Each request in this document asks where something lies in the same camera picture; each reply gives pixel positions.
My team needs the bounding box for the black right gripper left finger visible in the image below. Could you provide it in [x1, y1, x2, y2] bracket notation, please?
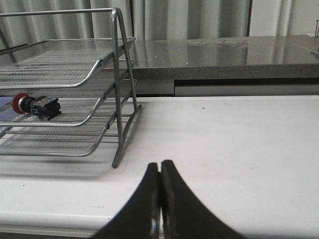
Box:
[91, 163, 160, 239]

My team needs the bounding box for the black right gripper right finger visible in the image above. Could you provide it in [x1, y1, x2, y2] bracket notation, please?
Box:
[161, 160, 244, 239]

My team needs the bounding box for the silver wire rack frame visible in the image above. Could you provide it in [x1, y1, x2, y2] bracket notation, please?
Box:
[0, 7, 141, 167]

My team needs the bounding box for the red emergency stop button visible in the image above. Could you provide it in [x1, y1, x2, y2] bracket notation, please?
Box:
[11, 93, 61, 120]

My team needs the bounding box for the silver mesh tray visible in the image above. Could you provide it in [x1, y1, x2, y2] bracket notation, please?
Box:
[0, 102, 137, 162]
[0, 38, 115, 90]
[0, 84, 117, 127]

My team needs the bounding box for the dark granite counter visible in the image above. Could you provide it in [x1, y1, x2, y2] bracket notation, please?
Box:
[133, 35, 319, 80]

